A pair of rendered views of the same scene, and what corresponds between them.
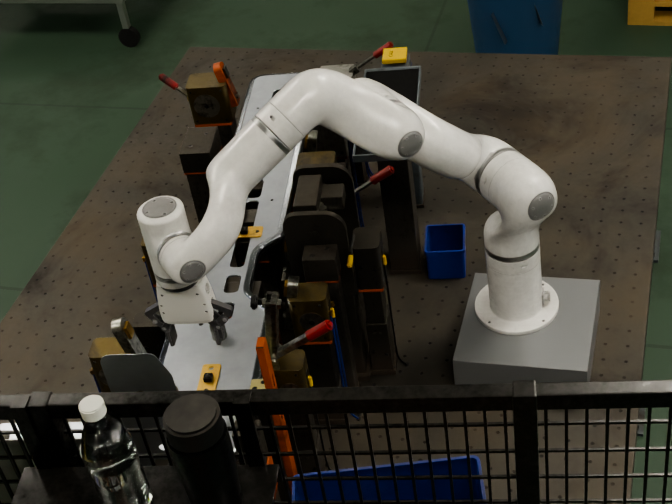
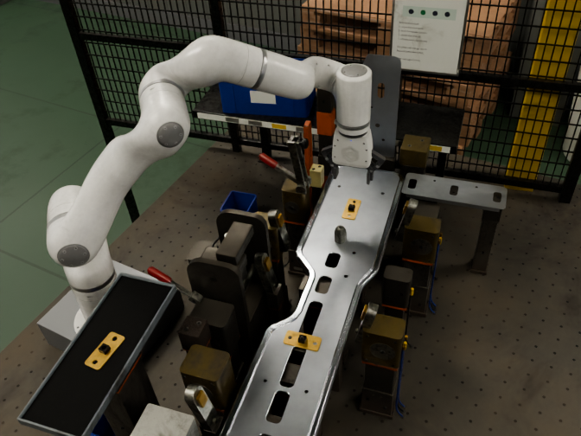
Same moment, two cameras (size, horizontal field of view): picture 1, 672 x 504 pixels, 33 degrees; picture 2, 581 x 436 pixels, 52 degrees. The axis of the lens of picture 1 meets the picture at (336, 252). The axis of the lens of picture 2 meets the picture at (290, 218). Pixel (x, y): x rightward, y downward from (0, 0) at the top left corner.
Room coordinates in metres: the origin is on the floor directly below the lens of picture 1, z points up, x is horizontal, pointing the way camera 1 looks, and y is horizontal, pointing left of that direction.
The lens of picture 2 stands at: (2.89, 0.33, 2.12)
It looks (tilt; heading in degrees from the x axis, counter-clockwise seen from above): 43 degrees down; 190
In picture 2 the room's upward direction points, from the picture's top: 5 degrees counter-clockwise
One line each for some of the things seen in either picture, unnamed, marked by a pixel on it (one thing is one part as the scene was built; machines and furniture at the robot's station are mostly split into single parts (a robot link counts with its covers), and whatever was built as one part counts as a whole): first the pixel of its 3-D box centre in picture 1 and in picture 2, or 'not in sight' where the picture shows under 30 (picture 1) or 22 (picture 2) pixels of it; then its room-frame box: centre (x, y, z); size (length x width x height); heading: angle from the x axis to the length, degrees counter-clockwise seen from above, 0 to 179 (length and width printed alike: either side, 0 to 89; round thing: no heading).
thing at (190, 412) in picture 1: (205, 461); not in sight; (0.97, 0.20, 1.52); 0.07 x 0.07 x 0.18
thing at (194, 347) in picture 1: (243, 229); (303, 349); (2.12, 0.20, 1.00); 1.38 x 0.22 x 0.02; 169
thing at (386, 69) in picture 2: (155, 423); (378, 108); (1.39, 0.36, 1.17); 0.12 x 0.01 x 0.34; 79
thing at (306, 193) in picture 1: (331, 276); (239, 304); (1.96, 0.02, 0.95); 0.18 x 0.13 x 0.49; 169
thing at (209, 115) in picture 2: not in sight; (325, 113); (1.18, 0.18, 1.02); 0.90 x 0.22 x 0.03; 79
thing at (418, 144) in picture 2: not in sight; (411, 189); (1.40, 0.47, 0.88); 0.08 x 0.08 x 0.36; 79
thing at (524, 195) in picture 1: (517, 209); (79, 234); (1.89, -0.39, 1.10); 0.19 x 0.12 x 0.24; 23
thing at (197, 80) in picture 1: (215, 136); not in sight; (2.72, 0.28, 0.88); 0.14 x 0.09 x 0.36; 79
